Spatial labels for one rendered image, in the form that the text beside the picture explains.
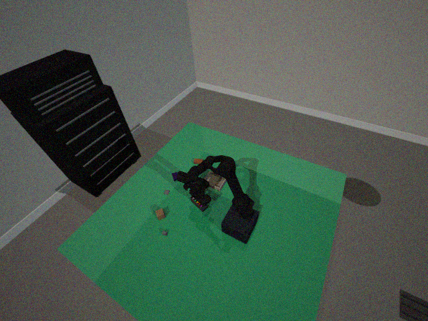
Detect tan rectangular tray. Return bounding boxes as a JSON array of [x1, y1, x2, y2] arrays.
[[204, 171, 226, 191]]

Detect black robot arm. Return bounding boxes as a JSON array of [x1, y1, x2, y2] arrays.
[[177, 155, 255, 222]]

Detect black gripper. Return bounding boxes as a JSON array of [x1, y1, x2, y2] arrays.
[[183, 183, 211, 206]]

